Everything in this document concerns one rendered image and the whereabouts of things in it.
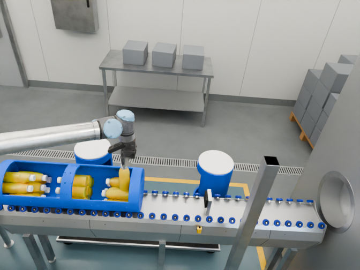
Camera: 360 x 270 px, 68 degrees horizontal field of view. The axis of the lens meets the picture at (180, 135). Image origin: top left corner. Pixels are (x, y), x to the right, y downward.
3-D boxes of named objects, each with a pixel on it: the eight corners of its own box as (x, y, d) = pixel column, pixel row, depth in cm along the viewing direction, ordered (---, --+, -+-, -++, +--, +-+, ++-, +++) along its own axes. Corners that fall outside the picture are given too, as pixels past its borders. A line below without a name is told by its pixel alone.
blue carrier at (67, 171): (139, 222, 171) (139, 190, 155) (-1, 214, 168) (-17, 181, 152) (144, 188, 195) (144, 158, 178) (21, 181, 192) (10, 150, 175)
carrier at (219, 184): (212, 215, 277) (185, 217, 273) (228, 150, 225) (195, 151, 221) (219, 240, 255) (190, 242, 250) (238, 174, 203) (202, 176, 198)
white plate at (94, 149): (66, 148, 210) (66, 149, 211) (90, 163, 198) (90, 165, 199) (94, 132, 229) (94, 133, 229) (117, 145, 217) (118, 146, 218)
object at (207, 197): (208, 216, 182) (212, 201, 173) (203, 215, 182) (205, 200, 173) (208, 203, 190) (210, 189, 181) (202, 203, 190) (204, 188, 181)
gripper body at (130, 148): (134, 159, 155) (134, 143, 147) (119, 158, 154) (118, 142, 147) (136, 151, 161) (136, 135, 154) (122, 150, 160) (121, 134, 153)
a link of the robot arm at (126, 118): (112, 110, 141) (130, 106, 146) (113, 129, 148) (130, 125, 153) (119, 119, 135) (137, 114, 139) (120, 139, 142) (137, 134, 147)
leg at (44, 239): (54, 263, 241) (37, 220, 203) (47, 263, 240) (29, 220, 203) (57, 257, 245) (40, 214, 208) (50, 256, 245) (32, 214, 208)
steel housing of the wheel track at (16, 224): (310, 258, 196) (329, 231, 175) (7, 242, 188) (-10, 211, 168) (297, 224, 219) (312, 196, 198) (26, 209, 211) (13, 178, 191)
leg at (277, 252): (270, 274, 247) (292, 234, 210) (264, 274, 247) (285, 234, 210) (269, 268, 252) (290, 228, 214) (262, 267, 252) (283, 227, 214)
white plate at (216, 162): (228, 149, 224) (227, 150, 225) (195, 150, 220) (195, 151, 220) (238, 173, 202) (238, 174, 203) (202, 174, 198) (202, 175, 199)
